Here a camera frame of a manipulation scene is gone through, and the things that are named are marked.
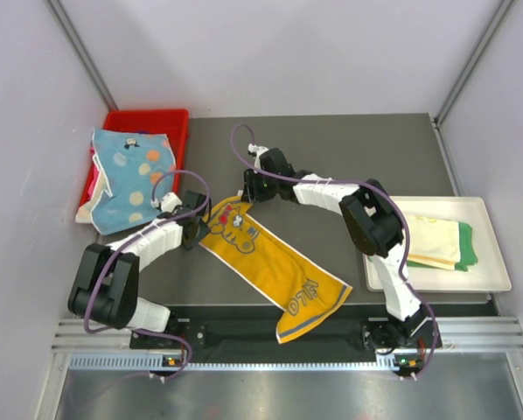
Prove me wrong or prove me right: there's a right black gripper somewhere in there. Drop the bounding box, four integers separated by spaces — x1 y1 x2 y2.
241 167 279 205

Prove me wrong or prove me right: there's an orange mustard towel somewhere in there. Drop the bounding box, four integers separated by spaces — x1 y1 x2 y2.
200 196 352 344

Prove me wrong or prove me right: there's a yellow green patterned towel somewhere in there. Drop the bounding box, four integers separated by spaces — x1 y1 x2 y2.
407 215 461 271

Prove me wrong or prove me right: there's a green microfiber towel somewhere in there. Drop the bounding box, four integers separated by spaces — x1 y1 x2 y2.
408 222 478 272

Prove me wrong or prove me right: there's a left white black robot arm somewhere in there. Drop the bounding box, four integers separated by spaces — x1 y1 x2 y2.
67 191 212 347

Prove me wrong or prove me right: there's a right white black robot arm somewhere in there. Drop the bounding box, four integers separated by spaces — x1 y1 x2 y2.
243 143 429 347

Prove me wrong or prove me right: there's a blue patterned towel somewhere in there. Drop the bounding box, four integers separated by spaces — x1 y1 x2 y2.
75 129 176 236

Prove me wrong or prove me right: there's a pink towel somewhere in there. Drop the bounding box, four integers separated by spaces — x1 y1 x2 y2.
79 147 109 207

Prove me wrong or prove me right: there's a white square tray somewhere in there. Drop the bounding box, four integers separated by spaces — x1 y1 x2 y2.
361 195 513 292

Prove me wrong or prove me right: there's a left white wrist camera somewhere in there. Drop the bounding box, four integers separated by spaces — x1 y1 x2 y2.
150 192 182 214

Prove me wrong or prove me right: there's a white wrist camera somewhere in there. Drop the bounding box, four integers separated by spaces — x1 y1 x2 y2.
150 192 182 214
248 143 269 169

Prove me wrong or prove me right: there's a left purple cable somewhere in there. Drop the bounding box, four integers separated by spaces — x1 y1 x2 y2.
82 170 213 386

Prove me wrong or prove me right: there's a purple cable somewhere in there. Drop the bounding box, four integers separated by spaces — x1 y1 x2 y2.
230 123 440 381
82 170 213 386

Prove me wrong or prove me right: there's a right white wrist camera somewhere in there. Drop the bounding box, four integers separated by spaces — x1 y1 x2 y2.
248 143 269 169

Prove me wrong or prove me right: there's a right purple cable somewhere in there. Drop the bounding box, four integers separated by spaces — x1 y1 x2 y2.
230 123 440 381

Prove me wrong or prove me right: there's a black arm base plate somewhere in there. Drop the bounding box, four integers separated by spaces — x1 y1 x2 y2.
129 305 442 356

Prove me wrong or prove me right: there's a grey slotted cable duct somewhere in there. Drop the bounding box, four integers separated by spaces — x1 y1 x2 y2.
68 352 420 373

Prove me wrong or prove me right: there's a left aluminium corner post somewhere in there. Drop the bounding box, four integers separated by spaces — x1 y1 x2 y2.
44 0 119 111

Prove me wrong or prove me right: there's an aluminium corner post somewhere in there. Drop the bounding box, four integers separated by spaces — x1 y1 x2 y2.
44 0 119 111
432 0 516 130

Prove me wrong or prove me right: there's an aluminium frame rail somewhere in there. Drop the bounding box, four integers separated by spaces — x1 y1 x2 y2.
52 317 523 353

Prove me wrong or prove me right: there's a right aluminium corner post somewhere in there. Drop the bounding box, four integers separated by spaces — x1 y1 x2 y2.
432 0 516 130

